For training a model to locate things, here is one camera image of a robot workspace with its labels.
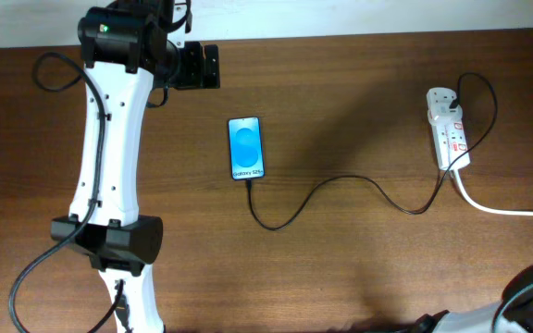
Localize blue Samsung smartphone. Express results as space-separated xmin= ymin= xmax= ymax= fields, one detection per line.
xmin=228 ymin=117 xmax=265 ymax=180

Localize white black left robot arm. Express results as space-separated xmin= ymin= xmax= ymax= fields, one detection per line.
xmin=51 ymin=1 xmax=220 ymax=332

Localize white power strip cord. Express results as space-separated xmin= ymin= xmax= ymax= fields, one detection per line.
xmin=452 ymin=168 xmax=533 ymax=220

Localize white power strip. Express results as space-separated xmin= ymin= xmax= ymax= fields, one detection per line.
xmin=426 ymin=87 xmax=470 ymax=171

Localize white USB charger plug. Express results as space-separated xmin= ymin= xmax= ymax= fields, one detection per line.
xmin=432 ymin=98 xmax=463 ymax=121

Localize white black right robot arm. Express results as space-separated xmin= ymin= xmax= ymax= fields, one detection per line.
xmin=406 ymin=265 xmax=533 ymax=333

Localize black USB charging cable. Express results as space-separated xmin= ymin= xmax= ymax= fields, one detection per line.
xmin=245 ymin=71 xmax=499 ymax=232

